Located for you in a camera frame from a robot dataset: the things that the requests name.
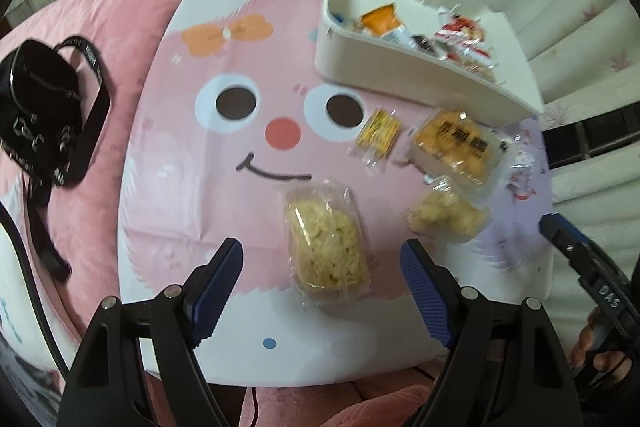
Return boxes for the yellow clear-wrapped snack packet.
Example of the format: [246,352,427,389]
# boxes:
[348,108,402,170]

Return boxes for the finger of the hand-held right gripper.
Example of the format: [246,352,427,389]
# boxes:
[539,213,599,279]

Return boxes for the person's right hand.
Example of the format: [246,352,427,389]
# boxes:
[570,308,632,384]

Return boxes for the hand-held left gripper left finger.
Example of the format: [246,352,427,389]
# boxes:
[60,237,245,427]

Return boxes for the dark window frame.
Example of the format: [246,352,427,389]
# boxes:
[542,104,640,168]

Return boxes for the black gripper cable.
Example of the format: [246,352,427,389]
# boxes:
[0,202,71,378]

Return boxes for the white red clear packet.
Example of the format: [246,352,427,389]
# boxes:
[502,129,543,205]

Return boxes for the white plastic storage box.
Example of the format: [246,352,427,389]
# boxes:
[314,0,543,128]

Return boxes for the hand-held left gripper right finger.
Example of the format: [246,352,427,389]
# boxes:
[400,238,586,427]

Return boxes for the clear popcorn snack packet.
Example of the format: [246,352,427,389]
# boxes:
[404,176,493,253]

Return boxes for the red white snack packet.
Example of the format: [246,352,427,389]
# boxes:
[432,7,496,70]

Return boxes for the clear rice crisp packet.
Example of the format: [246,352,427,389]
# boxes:
[281,179,375,308]

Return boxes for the orange snack packet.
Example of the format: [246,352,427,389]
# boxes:
[359,4,407,38]

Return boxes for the clear orange cake packet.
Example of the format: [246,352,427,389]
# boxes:
[406,108,508,198]

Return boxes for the black shoulder bag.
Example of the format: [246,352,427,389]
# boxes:
[0,34,112,278]

